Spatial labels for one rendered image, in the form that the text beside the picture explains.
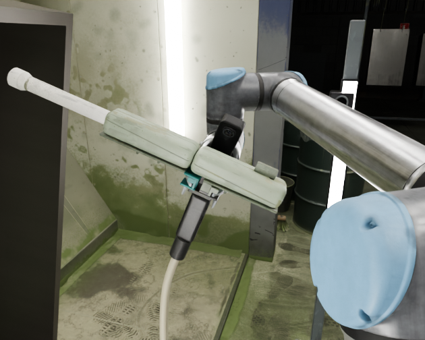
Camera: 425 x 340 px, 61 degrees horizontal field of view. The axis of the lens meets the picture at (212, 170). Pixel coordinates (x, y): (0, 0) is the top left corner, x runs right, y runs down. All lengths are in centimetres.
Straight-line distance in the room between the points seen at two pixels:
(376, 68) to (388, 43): 44
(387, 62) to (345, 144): 656
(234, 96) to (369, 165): 37
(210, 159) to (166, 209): 228
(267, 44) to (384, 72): 496
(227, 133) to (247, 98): 19
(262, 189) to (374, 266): 27
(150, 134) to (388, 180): 35
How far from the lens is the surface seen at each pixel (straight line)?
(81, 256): 277
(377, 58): 713
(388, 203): 36
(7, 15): 74
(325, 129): 65
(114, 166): 289
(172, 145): 56
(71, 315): 243
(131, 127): 58
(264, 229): 266
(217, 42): 238
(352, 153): 59
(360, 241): 33
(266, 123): 237
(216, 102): 82
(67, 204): 282
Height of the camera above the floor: 159
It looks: 21 degrees down
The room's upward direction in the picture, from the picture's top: straight up
